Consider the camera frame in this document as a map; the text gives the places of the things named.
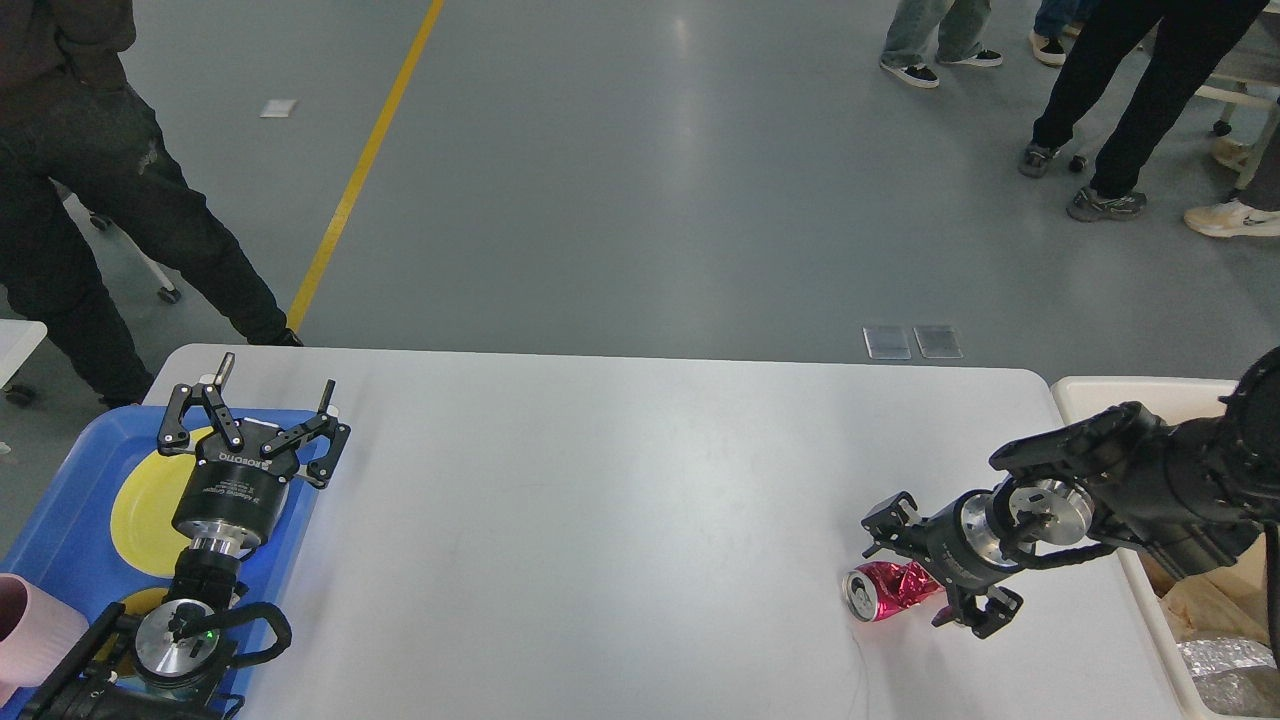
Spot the person in beige sneakers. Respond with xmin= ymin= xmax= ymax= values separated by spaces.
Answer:
xmin=1183 ymin=133 xmax=1279 ymax=238

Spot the foil tray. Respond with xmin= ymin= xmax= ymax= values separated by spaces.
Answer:
xmin=1178 ymin=637 xmax=1279 ymax=717

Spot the brown paper bag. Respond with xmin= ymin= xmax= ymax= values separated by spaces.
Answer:
xmin=1140 ymin=555 xmax=1271 ymax=648

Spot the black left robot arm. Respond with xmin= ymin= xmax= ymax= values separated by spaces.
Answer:
xmin=3 ymin=354 xmax=351 ymax=719

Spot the white side table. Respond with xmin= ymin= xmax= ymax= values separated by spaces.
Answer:
xmin=1 ymin=319 xmax=47 ymax=407

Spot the grey chair at left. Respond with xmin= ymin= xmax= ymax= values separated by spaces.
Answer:
xmin=55 ymin=184 xmax=183 ymax=304

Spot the yellow plate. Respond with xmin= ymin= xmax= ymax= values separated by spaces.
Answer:
xmin=110 ymin=452 xmax=261 ymax=578

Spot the floor outlet plate left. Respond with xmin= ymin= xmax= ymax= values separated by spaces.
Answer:
xmin=861 ymin=325 xmax=913 ymax=361

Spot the beige plastic bin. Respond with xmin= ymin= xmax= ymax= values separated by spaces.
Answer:
xmin=1051 ymin=375 xmax=1267 ymax=719

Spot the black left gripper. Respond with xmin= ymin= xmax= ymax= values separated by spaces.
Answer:
xmin=156 ymin=352 xmax=349 ymax=547

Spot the crushed red can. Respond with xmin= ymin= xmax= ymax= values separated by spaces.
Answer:
xmin=842 ymin=561 xmax=943 ymax=623

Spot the person in blue jeans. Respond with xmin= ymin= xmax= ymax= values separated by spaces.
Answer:
xmin=881 ymin=0 xmax=1004 ymax=90

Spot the person in black trousers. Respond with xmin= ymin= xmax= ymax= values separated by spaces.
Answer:
xmin=1018 ymin=0 xmax=1268 ymax=223

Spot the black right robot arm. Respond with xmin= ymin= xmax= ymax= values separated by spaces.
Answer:
xmin=861 ymin=350 xmax=1279 ymax=647

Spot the pink ribbed mug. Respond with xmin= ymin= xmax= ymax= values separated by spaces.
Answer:
xmin=1 ymin=573 xmax=90 ymax=703

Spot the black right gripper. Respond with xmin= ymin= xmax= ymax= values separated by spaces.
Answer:
xmin=861 ymin=489 xmax=1024 ymax=639

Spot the floor outlet plate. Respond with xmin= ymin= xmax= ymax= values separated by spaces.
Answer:
xmin=861 ymin=325 xmax=913 ymax=361
xmin=913 ymin=325 xmax=965 ymax=360

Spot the floor outlet plate right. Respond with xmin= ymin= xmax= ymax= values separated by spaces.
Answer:
xmin=913 ymin=325 xmax=965 ymax=360

